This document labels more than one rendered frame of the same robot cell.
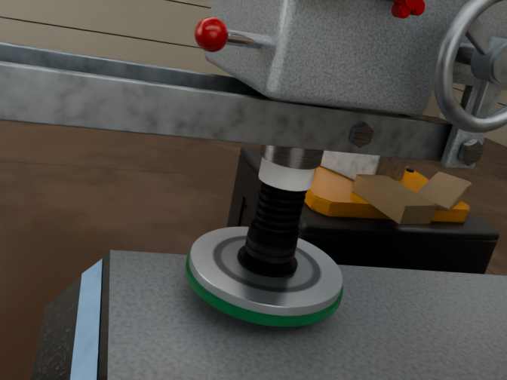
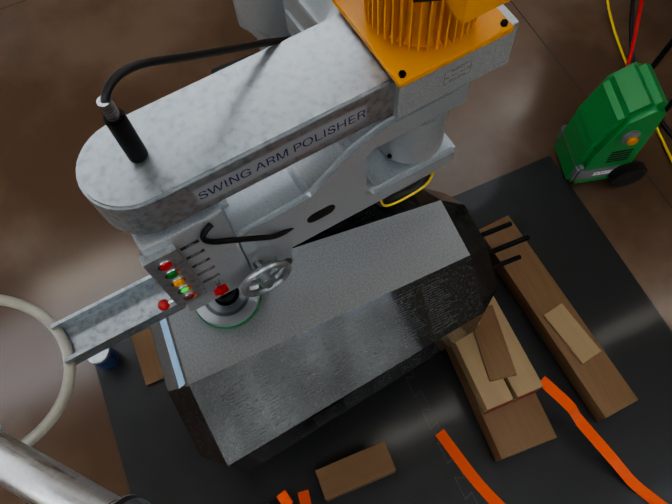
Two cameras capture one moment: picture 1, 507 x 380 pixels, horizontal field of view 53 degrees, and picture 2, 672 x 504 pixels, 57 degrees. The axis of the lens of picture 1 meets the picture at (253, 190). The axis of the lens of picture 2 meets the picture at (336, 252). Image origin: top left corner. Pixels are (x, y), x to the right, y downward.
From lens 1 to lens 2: 1.58 m
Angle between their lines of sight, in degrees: 46
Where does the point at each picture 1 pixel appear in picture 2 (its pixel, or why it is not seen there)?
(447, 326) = (314, 287)
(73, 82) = (129, 330)
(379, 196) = not seen: hidden behind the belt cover
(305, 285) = (242, 305)
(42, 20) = not seen: outside the picture
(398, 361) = (286, 320)
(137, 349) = (188, 349)
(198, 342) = (208, 338)
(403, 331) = (292, 299)
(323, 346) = (256, 322)
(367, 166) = not seen: hidden behind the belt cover
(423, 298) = (307, 269)
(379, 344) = (280, 313)
